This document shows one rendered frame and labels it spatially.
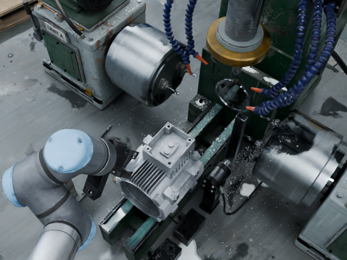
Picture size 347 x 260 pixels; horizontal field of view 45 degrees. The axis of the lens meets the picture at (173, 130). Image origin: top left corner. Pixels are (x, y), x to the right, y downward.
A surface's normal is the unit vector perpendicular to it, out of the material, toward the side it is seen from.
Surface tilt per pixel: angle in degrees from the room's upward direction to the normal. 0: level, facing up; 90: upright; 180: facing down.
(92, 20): 0
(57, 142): 26
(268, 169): 73
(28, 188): 56
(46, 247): 33
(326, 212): 89
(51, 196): 43
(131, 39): 17
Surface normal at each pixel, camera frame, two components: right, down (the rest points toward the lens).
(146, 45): -0.07, -0.44
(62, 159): -0.21, -0.20
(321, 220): -0.62, 0.64
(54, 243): 0.31, -0.87
